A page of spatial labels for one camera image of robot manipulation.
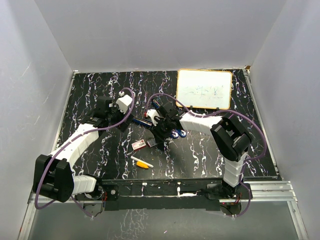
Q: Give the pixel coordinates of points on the staple tray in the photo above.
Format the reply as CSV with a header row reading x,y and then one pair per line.
x,y
151,142

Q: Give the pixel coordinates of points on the yellow marker cap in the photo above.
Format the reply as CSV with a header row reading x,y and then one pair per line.
x,y
142,165

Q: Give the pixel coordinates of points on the small whiteboard orange frame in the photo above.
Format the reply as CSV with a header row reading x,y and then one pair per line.
x,y
204,89

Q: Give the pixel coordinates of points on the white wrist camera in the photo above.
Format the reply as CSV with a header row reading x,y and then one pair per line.
x,y
123,102
153,115

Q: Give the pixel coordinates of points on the red white staple box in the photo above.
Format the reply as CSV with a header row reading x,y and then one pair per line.
x,y
138,145

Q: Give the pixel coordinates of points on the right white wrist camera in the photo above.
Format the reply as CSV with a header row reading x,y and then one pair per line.
x,y
153,115

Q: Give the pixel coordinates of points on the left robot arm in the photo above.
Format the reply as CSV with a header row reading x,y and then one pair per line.
x,y
53,176

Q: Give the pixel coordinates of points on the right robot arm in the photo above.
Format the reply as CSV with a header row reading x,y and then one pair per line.
x,y
230,136

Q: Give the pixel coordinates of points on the white marker pen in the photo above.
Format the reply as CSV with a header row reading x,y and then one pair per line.
x,y
141,161

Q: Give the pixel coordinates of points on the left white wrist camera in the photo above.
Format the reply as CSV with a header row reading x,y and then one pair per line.
x,y
123,102

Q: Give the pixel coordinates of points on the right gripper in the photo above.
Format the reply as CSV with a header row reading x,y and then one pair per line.
x,y
159,136

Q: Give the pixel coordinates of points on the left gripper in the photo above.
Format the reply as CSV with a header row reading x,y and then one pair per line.
x,y
115,108

